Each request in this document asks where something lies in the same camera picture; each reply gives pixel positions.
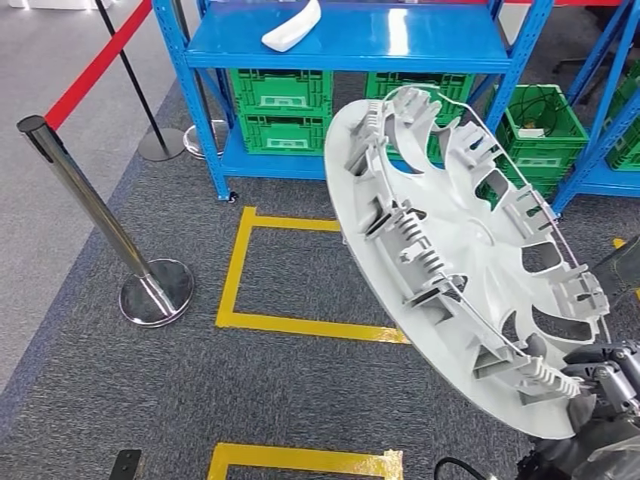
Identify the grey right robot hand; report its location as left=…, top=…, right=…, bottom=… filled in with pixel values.
left=519, top=339, right=640, bottom=480

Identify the grey plastic wheel hubcap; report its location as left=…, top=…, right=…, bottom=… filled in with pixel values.
left=324, top=84, right=612, bottom=442

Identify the white curved plastic part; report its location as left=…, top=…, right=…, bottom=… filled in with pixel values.
left=260, top=0, right=322, bottom=54

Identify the red barrier belt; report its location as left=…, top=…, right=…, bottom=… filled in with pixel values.
left=44, top=0, right=153, bottom=132

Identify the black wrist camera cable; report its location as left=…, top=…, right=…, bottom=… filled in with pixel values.
left=433, top=457, right=488, bottom=480

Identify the black coiled cable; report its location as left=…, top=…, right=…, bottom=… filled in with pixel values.
left=519, top=86, right=571, bottom=134

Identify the black stanchion post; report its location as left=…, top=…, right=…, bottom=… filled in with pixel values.
left=94, top=0, right=187, bottom=164

